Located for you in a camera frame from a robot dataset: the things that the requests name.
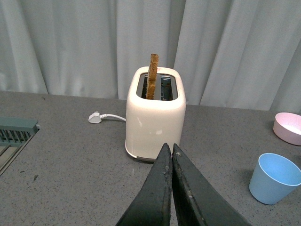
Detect brown toast slice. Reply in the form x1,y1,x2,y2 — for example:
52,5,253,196
146,53,159,100

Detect grey curtain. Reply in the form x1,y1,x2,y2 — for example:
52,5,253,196
0,0,301,112

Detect white power plug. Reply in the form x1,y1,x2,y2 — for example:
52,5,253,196
88,112,102,124

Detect white power cable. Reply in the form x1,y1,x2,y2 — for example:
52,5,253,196
100,113,127,122

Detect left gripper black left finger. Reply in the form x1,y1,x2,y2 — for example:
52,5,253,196
117,143,173,226

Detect light blue cup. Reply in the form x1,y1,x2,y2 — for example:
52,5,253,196
249,153,301,205

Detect green dish rack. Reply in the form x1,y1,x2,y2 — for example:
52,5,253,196
0,117,39,174

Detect pink bowl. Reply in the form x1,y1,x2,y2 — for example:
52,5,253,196
273,112,301,146

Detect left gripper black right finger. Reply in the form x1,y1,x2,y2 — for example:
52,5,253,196
172,144,250,226

